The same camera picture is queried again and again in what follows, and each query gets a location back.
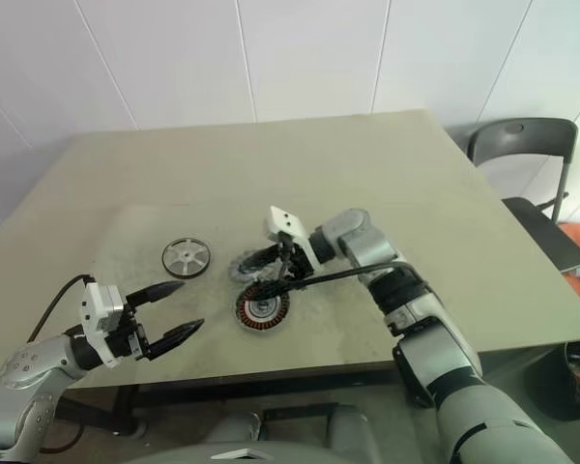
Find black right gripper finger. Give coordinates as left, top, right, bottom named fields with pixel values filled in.
left=243, top=245, right=285, bottom=273
left=254, top=278, right=302, bottom=299

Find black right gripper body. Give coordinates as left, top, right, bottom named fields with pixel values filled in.
left=270, top=231, right=316, bottom=284

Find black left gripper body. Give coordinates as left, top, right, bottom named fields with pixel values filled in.
left=106, top=302, right=155, bottom=363

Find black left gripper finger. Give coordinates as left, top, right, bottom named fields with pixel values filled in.
left=125, top=280, right=186, bottom=306
left=147, top=317, right=206, bottom=362

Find silver round motor lid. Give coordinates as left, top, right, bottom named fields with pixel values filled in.
left=227, top=245, right=284, bottom=287

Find motor housing with copper windings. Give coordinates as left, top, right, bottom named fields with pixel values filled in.
left=232, top=284, right=294, bottom=333

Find silver spoked rotor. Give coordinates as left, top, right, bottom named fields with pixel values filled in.
left=161, top=238, right=214, bottom=279

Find grey rounded shape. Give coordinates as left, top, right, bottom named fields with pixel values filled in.
left=318, top=404, right=384, bottom=464
left=206, top=410, right=263, bottom=447

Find black folding chair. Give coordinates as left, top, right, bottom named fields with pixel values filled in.
left=466, top=117, right=580, bottom=275

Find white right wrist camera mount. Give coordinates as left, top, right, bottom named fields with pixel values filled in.
left=264, top=206, right=320, bottom=268

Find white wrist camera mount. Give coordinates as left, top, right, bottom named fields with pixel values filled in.
left=264, top=206, right=320, bottom=268
left=79, top=282, right=127, bottom=371

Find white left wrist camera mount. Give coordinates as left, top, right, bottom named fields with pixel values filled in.
left=79, top=282, right=127, bottom=371

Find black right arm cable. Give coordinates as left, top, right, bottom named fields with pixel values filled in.
left=289, top=260, right=420, bottom=292

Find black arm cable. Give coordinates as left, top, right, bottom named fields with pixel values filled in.
left=26, top=274, right=96, bottom=342
left=289, top=260, right=420, bottom=292

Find black table frame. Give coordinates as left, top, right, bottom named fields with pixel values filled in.
left=55, top=369, right=407, bottom=439

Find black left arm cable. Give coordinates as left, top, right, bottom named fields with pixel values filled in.
left=26, top=274, right=96, bottom=342

